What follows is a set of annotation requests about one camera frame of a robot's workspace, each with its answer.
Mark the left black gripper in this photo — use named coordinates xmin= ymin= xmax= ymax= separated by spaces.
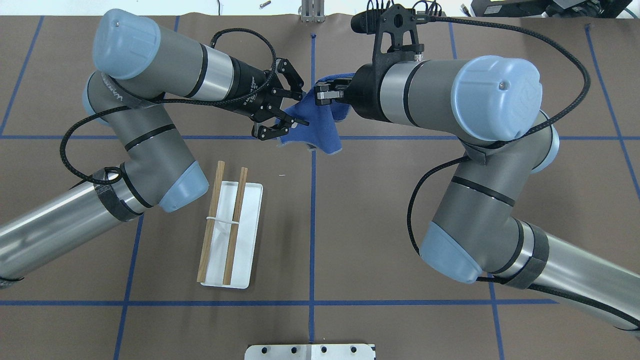
xmin=220 ymin=58 xmax=310 ymax=141

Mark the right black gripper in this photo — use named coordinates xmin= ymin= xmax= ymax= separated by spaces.
xmin=314 ymin=64 xmax=385 ymax=121

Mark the blue microfiber towel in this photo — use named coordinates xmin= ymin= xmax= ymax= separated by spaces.
xmin=278 ymin=88 xmax=352 ymax=155

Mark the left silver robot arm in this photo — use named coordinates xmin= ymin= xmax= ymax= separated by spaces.
xmin=0 ymin=8 xmax=307 ymax=289

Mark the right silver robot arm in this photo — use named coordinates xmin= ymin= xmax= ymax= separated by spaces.
xmin=314 ymin=55 xmax=639 ymax=336

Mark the white wooden towel rack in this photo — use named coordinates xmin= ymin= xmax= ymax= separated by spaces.
xmin=196 ymin=161 xmax=264 ymax=290

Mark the lower small electronics board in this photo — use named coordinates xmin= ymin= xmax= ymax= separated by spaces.
xmin=411 ymin=0 xmax=446 ymax=18

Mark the black laptop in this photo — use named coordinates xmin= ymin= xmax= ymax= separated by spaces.
xmin=470 ymin=0 xmax=639 ymax=19

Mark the aluminium frame post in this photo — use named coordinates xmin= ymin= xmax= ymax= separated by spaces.
xmin=298 ymin=0 xmax=326 ymax=24

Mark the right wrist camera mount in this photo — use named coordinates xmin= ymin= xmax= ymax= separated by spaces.
xmin=350 ymin=4 xmax=430 ymax=68

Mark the left black braided cable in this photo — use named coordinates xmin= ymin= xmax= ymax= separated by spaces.
xmin=59 ymin=28 xmax=278 ymax=187

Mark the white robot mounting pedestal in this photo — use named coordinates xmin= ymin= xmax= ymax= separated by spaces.
xmin=244 ymin=343 xmax=377 ymax=360

